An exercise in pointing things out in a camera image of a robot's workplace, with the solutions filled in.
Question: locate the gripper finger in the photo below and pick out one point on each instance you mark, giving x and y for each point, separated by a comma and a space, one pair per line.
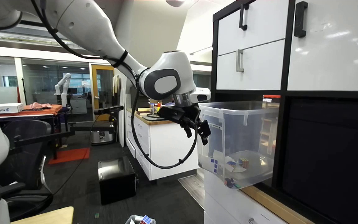
204, 130
187, 131

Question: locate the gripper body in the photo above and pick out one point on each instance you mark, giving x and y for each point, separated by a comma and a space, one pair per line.
190, 114

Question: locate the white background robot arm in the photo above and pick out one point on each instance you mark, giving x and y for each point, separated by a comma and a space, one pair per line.
63, 88

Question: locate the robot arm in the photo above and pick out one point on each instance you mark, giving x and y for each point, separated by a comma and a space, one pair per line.
85, 25

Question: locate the clear plastic storage box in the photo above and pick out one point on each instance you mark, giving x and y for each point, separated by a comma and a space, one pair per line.
244, 140

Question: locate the black box with silver top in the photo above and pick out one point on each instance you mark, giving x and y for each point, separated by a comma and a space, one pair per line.
117, 180

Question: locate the flat white cardboard box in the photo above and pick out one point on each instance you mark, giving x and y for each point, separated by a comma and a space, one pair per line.
5, 108

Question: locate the white cabinet with wooden top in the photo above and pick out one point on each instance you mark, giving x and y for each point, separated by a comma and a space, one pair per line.
166, 146

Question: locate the white carton with blue squares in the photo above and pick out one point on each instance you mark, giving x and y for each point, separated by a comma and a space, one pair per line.
211, 163

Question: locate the group of bottles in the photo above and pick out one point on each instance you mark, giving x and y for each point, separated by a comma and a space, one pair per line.
155, 107

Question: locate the stack of books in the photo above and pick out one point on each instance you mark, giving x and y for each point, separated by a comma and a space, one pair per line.
143, 111

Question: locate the colourful puzzle cube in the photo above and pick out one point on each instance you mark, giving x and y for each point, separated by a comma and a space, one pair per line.
145, 220
244, 163

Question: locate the small colourful toy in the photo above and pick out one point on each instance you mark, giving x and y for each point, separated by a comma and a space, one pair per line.
230, 183

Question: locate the wooden toy ladder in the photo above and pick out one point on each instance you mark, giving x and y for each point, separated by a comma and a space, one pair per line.
267, 137

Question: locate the yellow framed glass door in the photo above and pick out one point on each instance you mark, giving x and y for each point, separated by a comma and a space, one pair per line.
102, 90

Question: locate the pink cloth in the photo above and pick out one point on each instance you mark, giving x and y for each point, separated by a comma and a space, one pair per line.
39, 105

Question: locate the white cabinet door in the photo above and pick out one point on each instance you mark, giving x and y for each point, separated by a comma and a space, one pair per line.
337, 56

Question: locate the table with orange cloth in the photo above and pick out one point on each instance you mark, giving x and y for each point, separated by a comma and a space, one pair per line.
29, 112

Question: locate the light wooden table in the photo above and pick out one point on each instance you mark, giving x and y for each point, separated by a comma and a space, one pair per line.
48, 217

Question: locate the black office chair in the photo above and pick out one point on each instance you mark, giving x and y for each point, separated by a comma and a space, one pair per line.
23, 161

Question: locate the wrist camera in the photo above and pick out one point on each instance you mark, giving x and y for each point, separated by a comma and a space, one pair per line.
169, 113

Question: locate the white cabinet with black frame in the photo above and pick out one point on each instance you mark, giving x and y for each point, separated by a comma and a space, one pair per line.
322, 124

